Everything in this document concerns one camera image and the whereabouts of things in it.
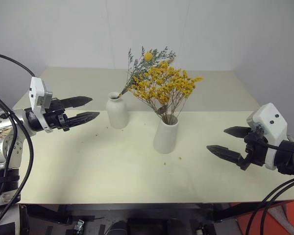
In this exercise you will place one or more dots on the dark rounded shape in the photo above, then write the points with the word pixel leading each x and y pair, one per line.
pixel 120 228

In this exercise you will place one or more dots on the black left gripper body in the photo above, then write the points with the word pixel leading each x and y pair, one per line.
pixel 56 115

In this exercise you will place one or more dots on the black table frame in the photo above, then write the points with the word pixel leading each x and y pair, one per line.
pixel 112 208

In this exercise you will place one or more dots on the yellow dried flower bouquet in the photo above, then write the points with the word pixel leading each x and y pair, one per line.
pixel 166 85

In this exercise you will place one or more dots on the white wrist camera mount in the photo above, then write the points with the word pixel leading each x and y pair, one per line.
pixel 269 122
pixel 36 85

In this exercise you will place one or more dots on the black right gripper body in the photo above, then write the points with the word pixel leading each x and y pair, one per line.
pixel 256 149

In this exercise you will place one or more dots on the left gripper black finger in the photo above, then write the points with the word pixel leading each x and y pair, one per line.
pixel 76 101
pixel 83 118

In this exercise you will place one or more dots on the white bottle-shaped vase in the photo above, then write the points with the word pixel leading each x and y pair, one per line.
pixel 117 112

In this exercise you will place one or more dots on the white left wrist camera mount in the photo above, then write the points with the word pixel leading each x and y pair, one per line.
pixel 36 85

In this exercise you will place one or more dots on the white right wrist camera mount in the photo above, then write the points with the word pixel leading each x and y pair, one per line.
pixel 269 122

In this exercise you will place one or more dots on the white tapered vase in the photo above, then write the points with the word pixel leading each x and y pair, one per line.
pixel 165 138

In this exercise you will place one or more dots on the orange floor panel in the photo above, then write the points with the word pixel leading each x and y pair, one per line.
pixel 279 220

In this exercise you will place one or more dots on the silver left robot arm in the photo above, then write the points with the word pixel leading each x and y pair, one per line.
pixel 0 137

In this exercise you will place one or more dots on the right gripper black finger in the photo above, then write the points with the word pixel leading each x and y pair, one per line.
pixel 237 131
pixel 225 154

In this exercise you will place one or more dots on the small silver metal fitting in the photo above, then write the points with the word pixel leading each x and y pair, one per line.
pixel 80 224

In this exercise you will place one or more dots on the green sprig bouquet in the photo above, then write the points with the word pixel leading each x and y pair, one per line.
pixel 148 56

